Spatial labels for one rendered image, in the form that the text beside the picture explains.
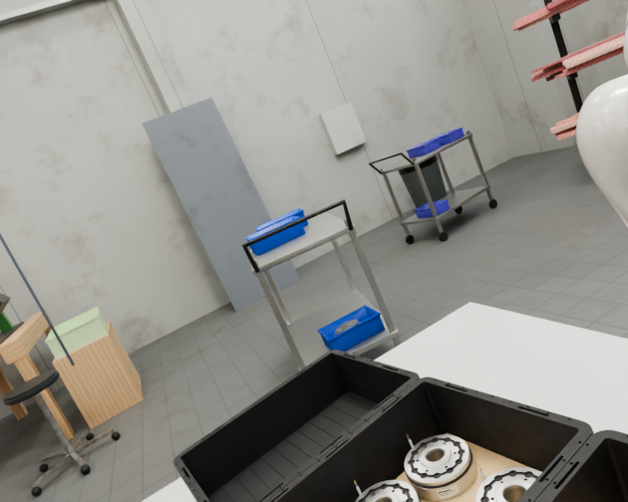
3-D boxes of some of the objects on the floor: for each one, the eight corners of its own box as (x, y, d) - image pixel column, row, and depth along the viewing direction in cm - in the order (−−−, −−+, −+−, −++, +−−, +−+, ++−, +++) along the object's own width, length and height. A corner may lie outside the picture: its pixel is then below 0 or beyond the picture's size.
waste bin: (438, 200, 685) (421, 155, 672) (461, 198, 635) (444, 150, 622) (408, 216, 670) (390, 170, 657) (429, 215, 619) (411, 166, 606)
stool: (30, 508, 305) (-25, 421, 292) (44, 465, 363) (-1, 390, 350) (122, 454, 325) (74, 371, 312) (121, 421, 383) (81, 350, 370)
